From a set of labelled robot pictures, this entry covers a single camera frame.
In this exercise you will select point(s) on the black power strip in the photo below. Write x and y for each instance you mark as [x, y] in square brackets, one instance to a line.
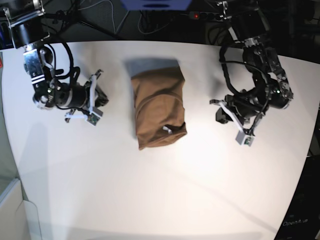
[204, 16]

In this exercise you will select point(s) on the black tripod stand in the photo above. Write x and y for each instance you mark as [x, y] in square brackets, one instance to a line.
[82, 20]

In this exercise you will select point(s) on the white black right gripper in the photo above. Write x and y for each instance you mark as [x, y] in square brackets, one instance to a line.
[82, 99]

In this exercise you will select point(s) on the white foam board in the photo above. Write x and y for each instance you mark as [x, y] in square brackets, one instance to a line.
[19, 218]

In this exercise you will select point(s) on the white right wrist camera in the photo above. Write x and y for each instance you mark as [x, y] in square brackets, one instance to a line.
[94, 116]

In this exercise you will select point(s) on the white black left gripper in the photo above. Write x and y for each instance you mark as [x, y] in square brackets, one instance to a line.
[246, 115]

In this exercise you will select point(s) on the black OpenArm box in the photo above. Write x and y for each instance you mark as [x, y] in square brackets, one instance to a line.
[302, 219]

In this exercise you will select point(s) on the brown T-shirt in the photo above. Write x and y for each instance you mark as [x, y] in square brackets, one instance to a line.
[159, 113]

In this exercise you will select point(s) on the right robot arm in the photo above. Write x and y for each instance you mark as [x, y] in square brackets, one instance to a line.
[53, 88]

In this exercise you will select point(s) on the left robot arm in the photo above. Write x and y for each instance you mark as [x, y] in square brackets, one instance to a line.
[250, 30]

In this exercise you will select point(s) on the blue plastic object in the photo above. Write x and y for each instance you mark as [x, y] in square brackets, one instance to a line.
[156, 5]

